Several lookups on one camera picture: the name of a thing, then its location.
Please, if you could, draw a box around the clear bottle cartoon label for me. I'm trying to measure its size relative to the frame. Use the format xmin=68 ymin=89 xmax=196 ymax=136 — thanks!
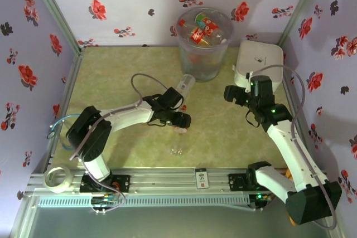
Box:
xmin=194 ymin=12 xmax=228 ymax=45

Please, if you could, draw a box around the clear plastic waste bin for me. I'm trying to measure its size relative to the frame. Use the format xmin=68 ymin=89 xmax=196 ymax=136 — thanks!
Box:
xmin=175 ymin=6 xmax=234 ymax=82

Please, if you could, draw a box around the clear bottle white label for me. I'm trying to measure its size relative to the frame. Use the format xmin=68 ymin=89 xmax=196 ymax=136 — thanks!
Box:
xmin=177 ymin=74 xmax=196 ymax=94

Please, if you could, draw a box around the orange plush fish toy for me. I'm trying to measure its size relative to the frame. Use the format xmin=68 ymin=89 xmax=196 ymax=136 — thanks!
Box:
xmin=281 ymin=168 xmax=298 ymax=226

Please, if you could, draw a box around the white label card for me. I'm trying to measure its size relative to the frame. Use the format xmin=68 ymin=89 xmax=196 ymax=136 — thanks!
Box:
xmin=195 ymin=167 xmax=209 ymax=190

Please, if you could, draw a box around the clear adhesive tape roll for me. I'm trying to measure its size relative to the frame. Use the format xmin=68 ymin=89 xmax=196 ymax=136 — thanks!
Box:
xmin=44 ymin=166 xmax=74 ymax=193

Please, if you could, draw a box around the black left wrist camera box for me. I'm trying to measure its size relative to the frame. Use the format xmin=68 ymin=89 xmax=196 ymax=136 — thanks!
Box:
xmin=160 ymin=87 xmax=185 ymax=111

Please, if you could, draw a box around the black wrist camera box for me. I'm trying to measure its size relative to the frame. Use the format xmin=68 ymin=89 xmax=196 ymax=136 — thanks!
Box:
xmin=249 ymin=75 xmax=273 ymax=101
xmin=160 ymin=87 xmax=185 ymax=111

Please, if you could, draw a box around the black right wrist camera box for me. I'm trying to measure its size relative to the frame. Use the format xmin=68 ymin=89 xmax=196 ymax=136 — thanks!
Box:
xmin=249 ymin=75 xmax=273 ymax=101

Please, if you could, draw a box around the grey right arm cable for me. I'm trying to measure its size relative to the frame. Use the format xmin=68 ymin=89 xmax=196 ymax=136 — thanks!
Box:
xmin=247 ymin=65 xmax=340 ymax=231

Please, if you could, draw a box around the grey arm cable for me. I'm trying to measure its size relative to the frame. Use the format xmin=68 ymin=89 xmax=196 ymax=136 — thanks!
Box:
xmin=69 ymin=73 xmax=170 ymax=213
xmin=247 ymin=65 xmax=340 ymax=231

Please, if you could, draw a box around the grey left arm cable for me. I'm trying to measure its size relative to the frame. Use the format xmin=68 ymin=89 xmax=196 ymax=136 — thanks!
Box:
xmin=69 ymin=73 xmax=170 ymax=213

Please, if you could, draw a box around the aluminium rail base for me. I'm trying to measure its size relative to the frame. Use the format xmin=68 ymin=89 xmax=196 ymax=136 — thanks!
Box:
xmin=25 ymin=167 xmax=332 ymax=194

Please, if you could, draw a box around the white slotted cable duct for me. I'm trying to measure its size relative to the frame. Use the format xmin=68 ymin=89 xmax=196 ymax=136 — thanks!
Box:
xmin=37 ymin=195 xmax=250 ymax=208

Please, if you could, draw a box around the green circuit board with wires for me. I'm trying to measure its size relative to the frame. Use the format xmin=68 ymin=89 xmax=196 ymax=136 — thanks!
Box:
xmin=91 ymin=195 xmax=118 ymax=207

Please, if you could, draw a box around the aluminium corner post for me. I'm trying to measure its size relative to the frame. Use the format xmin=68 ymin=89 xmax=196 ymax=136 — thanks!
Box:
xmin=26 ymin=0 xmax=84 ymax=54
xmin=278 ymin=0 xmax=327 ymax=46

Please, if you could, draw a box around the blue tube ring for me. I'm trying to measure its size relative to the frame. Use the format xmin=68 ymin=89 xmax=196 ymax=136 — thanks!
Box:
xmin=47 ymin=114 xmax=84 ymax=149

